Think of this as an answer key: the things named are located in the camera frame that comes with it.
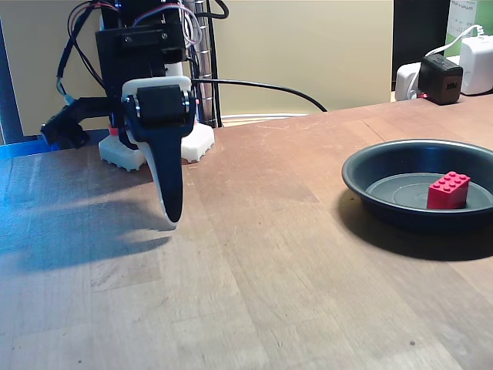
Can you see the red lego block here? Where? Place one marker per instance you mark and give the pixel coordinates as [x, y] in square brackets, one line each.
[447, 192]

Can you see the white charger block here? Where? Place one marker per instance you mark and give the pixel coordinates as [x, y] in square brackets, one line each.
[477, 65]

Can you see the chrome shelf pole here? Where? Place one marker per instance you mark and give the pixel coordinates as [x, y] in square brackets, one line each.
[203, 61]

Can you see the blue tape strip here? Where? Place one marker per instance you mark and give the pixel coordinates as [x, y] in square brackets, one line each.
[19, 149]

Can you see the dark round metal pan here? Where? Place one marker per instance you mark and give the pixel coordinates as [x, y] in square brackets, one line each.
[385, 181]

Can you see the white power strip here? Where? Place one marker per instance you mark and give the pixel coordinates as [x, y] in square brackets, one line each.
[405, 83]

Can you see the black upright panel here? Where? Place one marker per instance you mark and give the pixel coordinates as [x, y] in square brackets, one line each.
[420, 31]

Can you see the black power adapter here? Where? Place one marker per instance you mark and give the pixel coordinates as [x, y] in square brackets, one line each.
[439, 79]

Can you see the green and white box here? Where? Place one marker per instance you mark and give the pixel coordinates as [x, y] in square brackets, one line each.
[468, 15]

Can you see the black gripper camera with mount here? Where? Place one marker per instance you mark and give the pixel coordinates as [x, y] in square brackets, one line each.
[63, 129]

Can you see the dark upright frame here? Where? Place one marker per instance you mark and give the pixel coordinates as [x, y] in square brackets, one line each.
[9, 96]

